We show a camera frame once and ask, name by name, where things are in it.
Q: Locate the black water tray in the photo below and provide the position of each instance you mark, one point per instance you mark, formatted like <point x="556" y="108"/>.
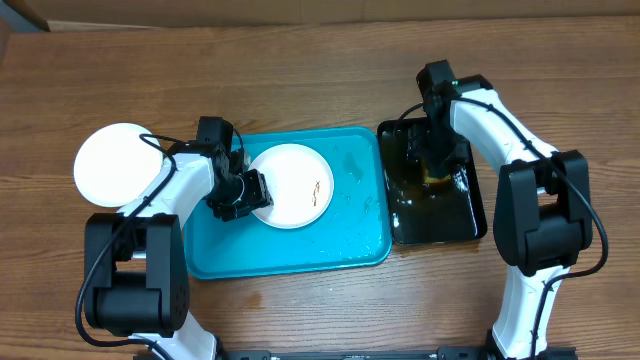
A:
<point x="425" y="210"/>

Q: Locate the teal plastic tray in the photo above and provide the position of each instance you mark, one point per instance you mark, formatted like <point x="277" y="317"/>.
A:
<point x="354" y="230"/>

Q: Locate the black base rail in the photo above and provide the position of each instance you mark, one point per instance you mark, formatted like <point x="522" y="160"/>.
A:
<point x="442" y="353"/>

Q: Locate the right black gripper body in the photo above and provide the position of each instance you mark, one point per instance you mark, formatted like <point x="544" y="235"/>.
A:
<point x="441" y="142"/>

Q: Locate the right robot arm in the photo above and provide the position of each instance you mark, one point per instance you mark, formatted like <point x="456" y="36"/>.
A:
<point x="543" y="216"/>

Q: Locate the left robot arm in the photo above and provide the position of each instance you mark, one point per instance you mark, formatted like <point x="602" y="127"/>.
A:
<point x="135" y="290"/>

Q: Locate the yellow green scrub sponge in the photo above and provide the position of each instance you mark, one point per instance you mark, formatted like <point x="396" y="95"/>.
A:
<point x="430" y="179"/>

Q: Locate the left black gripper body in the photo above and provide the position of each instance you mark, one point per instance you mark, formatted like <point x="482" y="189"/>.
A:
<point x="240" y="195"/>

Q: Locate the white plate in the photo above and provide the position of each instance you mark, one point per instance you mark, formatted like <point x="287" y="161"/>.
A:
<point x="114" y="165"/>
<point x="300" y="182"/>

